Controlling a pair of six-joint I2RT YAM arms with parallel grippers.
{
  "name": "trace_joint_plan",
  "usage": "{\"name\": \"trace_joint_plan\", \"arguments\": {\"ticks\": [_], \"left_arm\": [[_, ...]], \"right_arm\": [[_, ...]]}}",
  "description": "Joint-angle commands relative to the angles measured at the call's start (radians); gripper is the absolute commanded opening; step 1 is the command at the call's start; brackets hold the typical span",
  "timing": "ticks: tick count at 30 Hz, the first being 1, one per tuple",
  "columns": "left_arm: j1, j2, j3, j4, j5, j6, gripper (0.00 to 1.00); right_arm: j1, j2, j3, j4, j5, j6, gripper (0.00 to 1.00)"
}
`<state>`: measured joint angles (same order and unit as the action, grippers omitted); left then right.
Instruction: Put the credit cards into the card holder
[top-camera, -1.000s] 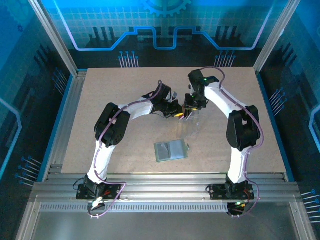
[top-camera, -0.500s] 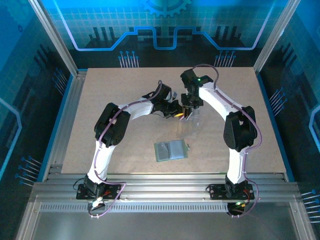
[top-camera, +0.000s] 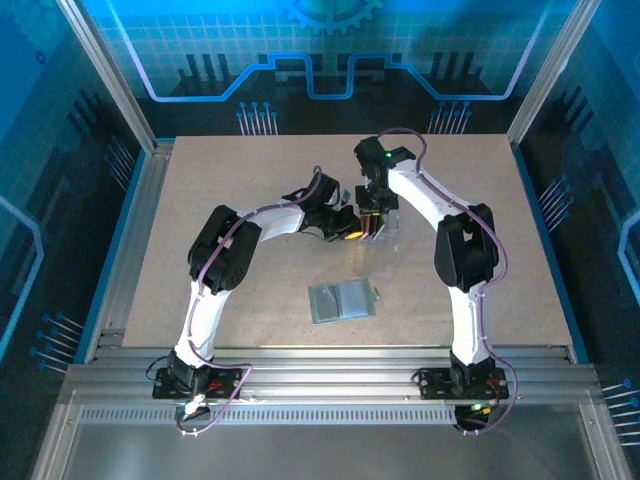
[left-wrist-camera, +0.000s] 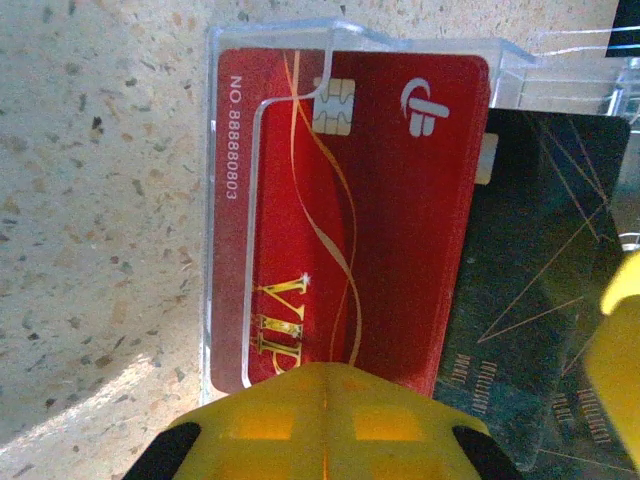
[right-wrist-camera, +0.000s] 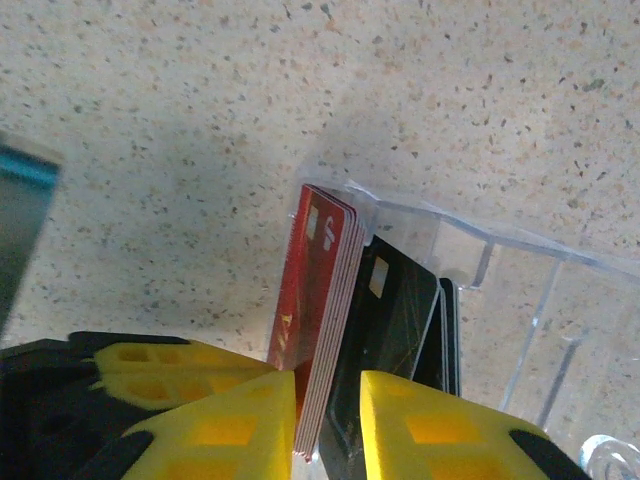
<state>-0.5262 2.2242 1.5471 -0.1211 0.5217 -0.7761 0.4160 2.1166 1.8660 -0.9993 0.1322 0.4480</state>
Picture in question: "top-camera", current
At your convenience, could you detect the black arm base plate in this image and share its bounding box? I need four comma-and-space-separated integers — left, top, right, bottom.
416, 367, 511, 401
152, 367, 245, 401

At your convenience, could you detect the aluminium corner post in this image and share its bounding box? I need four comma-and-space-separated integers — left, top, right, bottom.
506, 0, 604, 147
56, 0, 160, 154

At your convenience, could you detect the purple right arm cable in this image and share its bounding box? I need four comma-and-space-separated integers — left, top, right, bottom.
379, 127, 521, 436

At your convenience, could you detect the clear acrylic card stand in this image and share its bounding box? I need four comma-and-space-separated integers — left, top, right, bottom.
357, 202, 404, 251

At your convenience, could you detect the grey metal panel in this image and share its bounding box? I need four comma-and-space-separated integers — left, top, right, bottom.
29, 399, 631, 480

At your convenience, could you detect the green card holder wallet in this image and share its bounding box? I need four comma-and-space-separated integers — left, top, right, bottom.
307, 278, 380, 326

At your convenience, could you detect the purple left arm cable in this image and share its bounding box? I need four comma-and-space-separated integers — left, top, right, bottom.
172, 166, 324, 439

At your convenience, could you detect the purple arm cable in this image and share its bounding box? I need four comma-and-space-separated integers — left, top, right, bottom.
379, 127, 521, 436
172, 166, 324, 439

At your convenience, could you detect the grey slotted cable duct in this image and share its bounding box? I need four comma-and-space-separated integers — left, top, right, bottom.
78, 405, 586, 426

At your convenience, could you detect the aluminium frame rail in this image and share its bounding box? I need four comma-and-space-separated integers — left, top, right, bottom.
59, 344, 601, 407

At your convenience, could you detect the aluminium side rail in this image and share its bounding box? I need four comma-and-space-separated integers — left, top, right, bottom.
84, 141, 175, 364

